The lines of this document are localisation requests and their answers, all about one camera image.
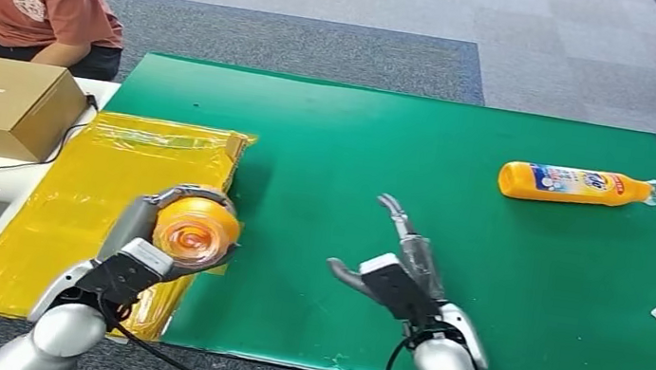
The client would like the white side table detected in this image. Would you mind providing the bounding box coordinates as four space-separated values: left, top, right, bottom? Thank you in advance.
0 65 122 316

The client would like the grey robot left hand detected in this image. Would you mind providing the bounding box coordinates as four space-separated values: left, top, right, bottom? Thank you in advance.
93 173 247 293

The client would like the orange bottle with white label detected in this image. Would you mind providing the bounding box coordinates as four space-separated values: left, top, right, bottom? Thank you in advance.
148 189 246 274

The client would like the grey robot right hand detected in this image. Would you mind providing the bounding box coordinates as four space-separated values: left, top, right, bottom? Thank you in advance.
322 186 460 311

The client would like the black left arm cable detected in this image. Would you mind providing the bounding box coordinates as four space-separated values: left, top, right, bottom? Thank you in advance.
86 295 240 370

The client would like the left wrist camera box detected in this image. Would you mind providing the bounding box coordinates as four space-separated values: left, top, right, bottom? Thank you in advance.
73 230 178 316

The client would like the green table mat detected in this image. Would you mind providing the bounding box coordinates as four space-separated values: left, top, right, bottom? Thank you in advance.
69 46 656 370

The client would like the thin black table cable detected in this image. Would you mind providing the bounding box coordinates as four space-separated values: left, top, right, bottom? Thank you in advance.
0 82 103 195

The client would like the orange bottle with blue label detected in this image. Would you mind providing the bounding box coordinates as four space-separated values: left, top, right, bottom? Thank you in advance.
495 157 656 218

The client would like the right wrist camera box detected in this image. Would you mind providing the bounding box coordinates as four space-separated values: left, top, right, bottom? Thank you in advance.
351 248 450 331

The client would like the yellow plastic wrapped carton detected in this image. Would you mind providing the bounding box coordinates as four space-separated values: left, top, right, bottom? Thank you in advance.
0 96 259 354

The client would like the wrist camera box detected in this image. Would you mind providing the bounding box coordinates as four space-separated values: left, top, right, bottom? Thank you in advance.
73 230 178 316
351 248 450 331

